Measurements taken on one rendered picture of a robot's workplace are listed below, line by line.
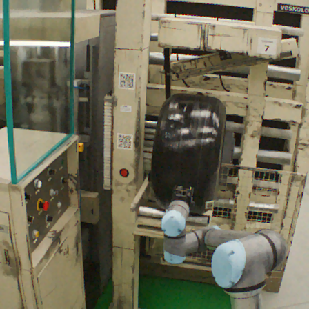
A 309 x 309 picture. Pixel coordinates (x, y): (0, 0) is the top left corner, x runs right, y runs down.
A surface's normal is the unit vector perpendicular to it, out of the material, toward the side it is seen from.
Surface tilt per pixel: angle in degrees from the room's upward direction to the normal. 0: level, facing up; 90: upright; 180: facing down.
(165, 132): 56
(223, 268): 83
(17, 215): 90
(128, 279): 90
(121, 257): 90
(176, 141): 60
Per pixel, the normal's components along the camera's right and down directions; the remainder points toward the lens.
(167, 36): -0.20, 0.37
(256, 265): 0.43, -0.09
